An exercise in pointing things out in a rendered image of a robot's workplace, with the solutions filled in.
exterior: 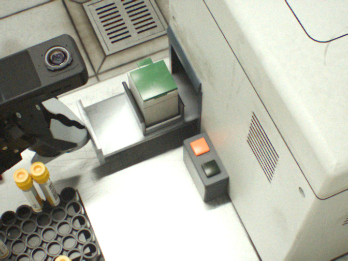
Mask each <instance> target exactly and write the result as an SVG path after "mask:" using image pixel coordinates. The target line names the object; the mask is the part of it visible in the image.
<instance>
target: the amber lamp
mask: <svg viewBox="0 0 348 261"><path fill-rule="evenodd" d="M191 147H192V149H193V151H194V153H195V155H196V156H198V155H200V154H202V153H205V152H207V151H209V148H208V146H207V144H206V142H205V140H204V138H201V139H199V140H196V141H194V142H191Z"/></svg>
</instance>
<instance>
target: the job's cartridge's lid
mask: <svg viewBox="0 0 348 261"><path fill-rule="evenodd" d="M137 65H138V67H139V69H136V70H134V71H131V72H130V73H129V74H130V76H131V78H132V80H133V82H134V84H135V86H136V88H137V91H138V93H139V95H140V97H141V99H142V101H143V102H146V101H148V100H151V99H157V98H160V97H162V96H165V95H167V93H169V92H172V91H174V90H177V89H178V87H177V85H176V83H175V81H174V79H173V77H172V75H171V73H170V71H169V70H168V68H167V66H166V64H165V62H164V60H161V61H158V62H155V63H153V62H152V60H151V58H148V59H145V60H142V61H140V62H137Z"/></svg>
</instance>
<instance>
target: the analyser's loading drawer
mask: <svg viewBox="0 0 348 261"><path fill-rule="evenodd" d="M171 75H172V77H173V79H174V81H175V83H176V85H177V87H178V112H179V113H178V115H176V116H174V117H172V118H169V119H166V120H164V121H161V122H158V123H156V124H153V125H151V126H148V127H146V125H145V121H144V119H143V117H142V115H141V113H140V111H139V109H138V106H137V104H136V102H135V100H134V98H133V96H132V94H131V92H130V90H129V88H128V85H127V83H126V82H125V81H123V82H122V85H123V89H124V92H123V93H121V94H118V95H115V96H113V97H110V98H107V99H104V100H102V101H99V102H97V103H94V104H92V105H89V106H86V107H84V106H83V104H82V101H81V100H77V101H76V104H77V107H78V111H79V114H80V118H81V120H82V122H83V123H84V124H85V127H86V130H87V131H88V134H89V137H90V141H91V144H92V146H93V148H94V151H95V153H96V155H97V158H98V160H99V163H100V165H102V164H105V159H104V158H105V157H108V156H111V155H113V154H116V153H118V152H121V151H123V150H126V149H128V148H131V147H133V146H136V145H138V144H141V143H143V142H146V141H148V140H151V139H153V138H156V137H158V136H161V135H163V134H166V133H168V132H171V131H174V130H175V129H179V128H181V127H184V126H186V125H189V124H191V123H194V122H196V121H197V118H198V93H197V92H196V90H195V88H194V86H193V84H192V82H191V81H190V79H189V77H188V75H187V73H186V71H185V69H183V70H181V71H178V72H175V73H173V74H171Z"/></svg>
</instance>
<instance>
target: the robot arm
mask: <svg viewBox="0 0 348 261"><path fill-rule="evenodd" d="M88 79H89V74H88V70H87V67H86V64H85V62H84V59H83V57H82V55H81V53H80V50H79V48H78V46H77V44H76V42H75V40H74V39H73V38H72V37H71V36H70V35H68V34H63V35H60V36H57V37H55V38H52V39H50V40H47V41H44V42H42V43H39V44H37V45H34V46H32V47H29V48H27V49H24V50H22V51H19V52H17V53H14V54H11V55H9V56H6V57H4V58H1V59H0V175H1V174H3V173H4V172H6V171H7V170H9V169H10V168H12V167H13V166H14V165H16V164H17V163H19V162H20V161H22V160H23V158H22V156H21V153H22V152H23V151H25V150H26V149H28V150H30V151H33V152H35V155H34V156H33V158H32V160H31V161H30V164H31V165H32V164H33V163H35V162H41V163H43V164H44V165H45V164H47V163H49V162H50V161H52V160H54V159H56V158H58V157H59V156H61V155H63V154H65V153H71V152H74V151H77V150H79V149H81V148H82V147H84V146H85V145H86V144H87V143H88V142H89V140H90V137H89V134H88V131H87V130H86V127H85V124H84V123H83V122H82V121H81V120H80V119H79V118H78V117H77V116H76V115H75V114H74V113H73V112H72V111H71V110H70V109H69V108H68V107H67V106H66V105H65V104H64V103H62V102H61V101H60V100H59V99H58V97H57V96H59V95H62V94H64V93H66V92H69V91H71V90H74V89H76V88H79V87H81V86H84V85H85V84H87V82H88Z"/></svg>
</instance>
